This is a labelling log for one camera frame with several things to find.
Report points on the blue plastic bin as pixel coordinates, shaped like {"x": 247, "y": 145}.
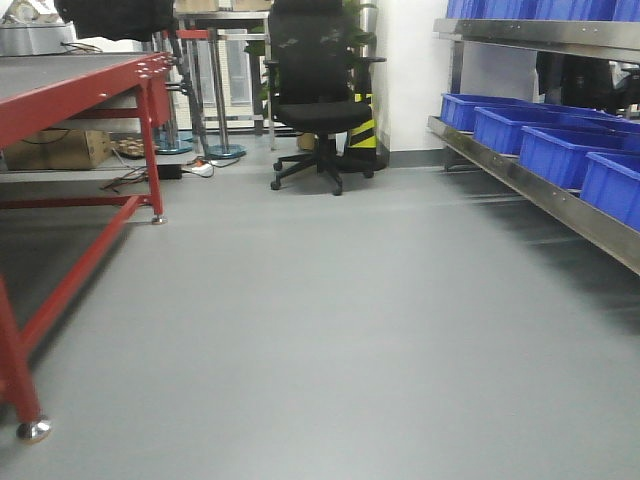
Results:
{"x": 500, "y": 128}
{"x": 559, "y": 155}
{"x": 611, "y": 184}
{"x": 458, "y": 110}

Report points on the stainless steel shelf rack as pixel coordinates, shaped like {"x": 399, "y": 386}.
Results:
{"x": 598, "y": 39}

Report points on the cardboard box under table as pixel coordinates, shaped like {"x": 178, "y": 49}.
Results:
{"x": 59, "y": 149}

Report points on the black office chair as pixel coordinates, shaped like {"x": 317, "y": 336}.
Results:
{"x": 309, "y": 82}

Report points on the red metal frame table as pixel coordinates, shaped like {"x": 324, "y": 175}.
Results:
{"x": 50, "y": 105}

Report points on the white power strip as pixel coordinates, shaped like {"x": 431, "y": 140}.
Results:
{"x": 201, "y": 169}

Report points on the yellow black striped bollard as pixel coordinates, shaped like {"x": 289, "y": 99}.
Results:
{"x": 361, "y": 141}

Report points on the chrome stanchion post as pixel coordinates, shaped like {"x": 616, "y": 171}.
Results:
{"x": 224, "y": 153}

